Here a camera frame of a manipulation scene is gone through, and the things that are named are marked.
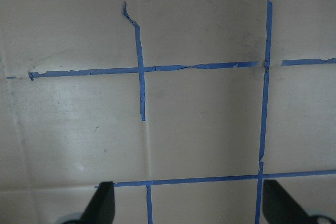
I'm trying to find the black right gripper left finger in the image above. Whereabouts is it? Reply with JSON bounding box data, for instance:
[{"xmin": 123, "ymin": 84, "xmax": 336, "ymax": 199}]
[{"xmin": 79, "ymin": 182, "xmax": 115, "ymax": 224}]

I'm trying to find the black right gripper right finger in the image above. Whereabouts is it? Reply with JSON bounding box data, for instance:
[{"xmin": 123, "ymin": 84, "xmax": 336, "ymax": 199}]
[{"xmin": 262, "ymin": 179, "xmax": 309, "ymax": 224}]

